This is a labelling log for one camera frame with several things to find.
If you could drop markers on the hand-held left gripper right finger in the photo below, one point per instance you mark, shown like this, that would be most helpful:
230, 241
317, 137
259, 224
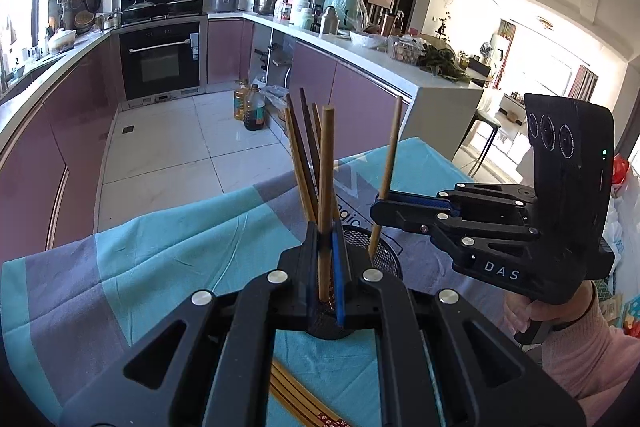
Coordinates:
339, 277

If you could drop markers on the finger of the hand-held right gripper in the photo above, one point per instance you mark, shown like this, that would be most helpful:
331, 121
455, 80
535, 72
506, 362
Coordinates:
495, 196
400, 214

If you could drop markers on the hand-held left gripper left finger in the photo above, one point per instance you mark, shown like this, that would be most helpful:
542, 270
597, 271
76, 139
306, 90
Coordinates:
307, 267

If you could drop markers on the black mesh pen holder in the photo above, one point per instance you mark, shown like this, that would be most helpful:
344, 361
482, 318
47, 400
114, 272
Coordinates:
387, 257

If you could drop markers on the red-patterned wooden chopstick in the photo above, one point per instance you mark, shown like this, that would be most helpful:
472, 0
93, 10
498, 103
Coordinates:
390, 147
326, 187

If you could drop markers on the bundle of wooden chopsticks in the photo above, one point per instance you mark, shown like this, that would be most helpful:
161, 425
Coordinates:
299, 164

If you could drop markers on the person's right forearm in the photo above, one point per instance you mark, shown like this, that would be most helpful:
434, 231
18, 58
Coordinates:
590, 367

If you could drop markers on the person's right hand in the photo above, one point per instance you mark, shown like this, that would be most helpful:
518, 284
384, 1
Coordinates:
582, 299

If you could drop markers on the dark bar stool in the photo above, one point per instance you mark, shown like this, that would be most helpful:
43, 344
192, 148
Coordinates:
485, 119

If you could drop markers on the pink base cabinets with gap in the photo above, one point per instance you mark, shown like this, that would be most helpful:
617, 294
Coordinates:
360, 97

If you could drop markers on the white kitchen countertop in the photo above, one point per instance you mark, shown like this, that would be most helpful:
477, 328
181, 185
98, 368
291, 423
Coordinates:
395, 74

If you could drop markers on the leafy green vegetables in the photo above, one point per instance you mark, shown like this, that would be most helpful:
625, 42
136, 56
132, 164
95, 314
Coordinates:
445, 64

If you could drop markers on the teal and grey tablecloth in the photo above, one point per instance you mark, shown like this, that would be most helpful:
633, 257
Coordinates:
165, 257

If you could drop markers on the clear plastic container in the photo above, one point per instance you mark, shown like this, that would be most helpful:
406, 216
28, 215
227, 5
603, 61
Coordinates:
405, 53

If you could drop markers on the dark cooking oil bottle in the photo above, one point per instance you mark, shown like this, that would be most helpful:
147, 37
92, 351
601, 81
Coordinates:
255, 109

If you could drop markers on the clear plastic bag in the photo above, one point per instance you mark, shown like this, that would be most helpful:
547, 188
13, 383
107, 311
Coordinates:
275, 99

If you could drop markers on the white bowl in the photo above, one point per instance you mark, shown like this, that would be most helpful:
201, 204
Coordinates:
369, 40

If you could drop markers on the yellow cooking oil bottle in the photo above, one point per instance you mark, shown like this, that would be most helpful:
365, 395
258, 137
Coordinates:
240, 102

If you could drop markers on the white canister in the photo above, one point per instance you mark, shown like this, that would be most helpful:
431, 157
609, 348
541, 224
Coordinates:
301, 13

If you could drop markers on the red label bottle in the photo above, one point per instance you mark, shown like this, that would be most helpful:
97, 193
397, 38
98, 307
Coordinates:
286, 10

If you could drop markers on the steel stock pot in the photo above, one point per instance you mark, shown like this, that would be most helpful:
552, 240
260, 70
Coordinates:
266, 2

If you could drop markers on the black built-in oven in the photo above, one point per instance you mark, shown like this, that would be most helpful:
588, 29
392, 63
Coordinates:
160, 59

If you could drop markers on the long pink base cabinets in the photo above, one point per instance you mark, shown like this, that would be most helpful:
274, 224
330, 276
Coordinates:
60, 142

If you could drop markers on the black lidded wok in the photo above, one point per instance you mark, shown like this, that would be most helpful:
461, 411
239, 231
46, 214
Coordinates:
183, 4
145, 9

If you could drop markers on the woven basket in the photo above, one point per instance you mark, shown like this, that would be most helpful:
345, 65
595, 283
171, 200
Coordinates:
84, 20

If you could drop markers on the white casserole pot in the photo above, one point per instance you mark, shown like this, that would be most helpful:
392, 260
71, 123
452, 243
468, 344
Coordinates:
61, 42

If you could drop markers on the hanging black frying pan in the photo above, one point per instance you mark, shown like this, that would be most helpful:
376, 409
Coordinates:
93, 0

